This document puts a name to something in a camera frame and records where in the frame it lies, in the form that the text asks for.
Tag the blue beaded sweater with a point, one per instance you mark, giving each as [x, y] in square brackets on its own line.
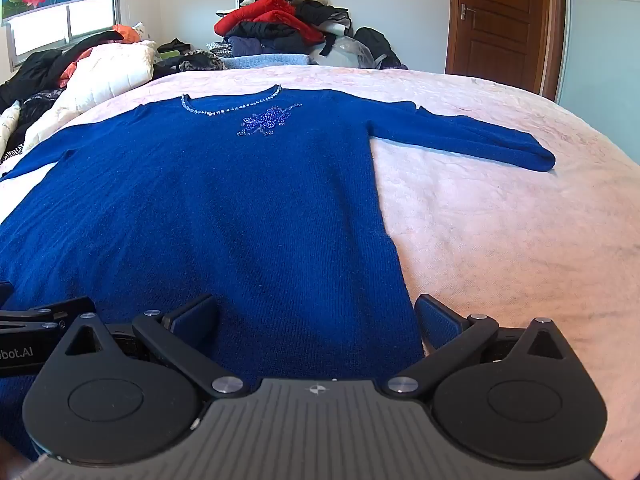
[225, 210]

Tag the black white patterned cloth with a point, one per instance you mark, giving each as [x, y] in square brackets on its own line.
[12, 125]

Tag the black bag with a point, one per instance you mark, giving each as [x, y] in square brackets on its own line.
[375, 42]

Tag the white quilted jacket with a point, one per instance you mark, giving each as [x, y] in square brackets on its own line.
[100, 75]

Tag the light blue knit garment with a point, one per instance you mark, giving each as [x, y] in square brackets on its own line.
[265, 61]

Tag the black white checkered cloth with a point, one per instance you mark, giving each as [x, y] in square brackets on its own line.
[220, 50]

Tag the dark navy garments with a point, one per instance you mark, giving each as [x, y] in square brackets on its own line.
[260, 40]

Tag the black grey patterned scarf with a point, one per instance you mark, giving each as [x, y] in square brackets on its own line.
[200, 62]

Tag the clear plastic bag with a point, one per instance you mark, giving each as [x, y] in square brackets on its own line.
[357, 50]

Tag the window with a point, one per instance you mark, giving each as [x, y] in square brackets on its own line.
[85, 17]

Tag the orange garment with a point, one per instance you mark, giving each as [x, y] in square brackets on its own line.
[126, 33]

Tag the brown wooden door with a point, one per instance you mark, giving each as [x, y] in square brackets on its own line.
[500, 20]

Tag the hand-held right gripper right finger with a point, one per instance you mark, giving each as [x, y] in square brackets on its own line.
[440, 321]

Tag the pink bed sheet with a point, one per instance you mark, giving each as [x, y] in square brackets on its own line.
[500, 235]

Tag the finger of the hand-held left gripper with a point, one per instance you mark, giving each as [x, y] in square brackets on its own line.
[45, 312]

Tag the black clothing heap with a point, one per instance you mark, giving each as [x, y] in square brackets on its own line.
[40, 65]

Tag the red garment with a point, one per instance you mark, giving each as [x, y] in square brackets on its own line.
[260, 10]

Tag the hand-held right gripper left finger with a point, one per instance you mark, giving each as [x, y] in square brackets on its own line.
[195, 319]

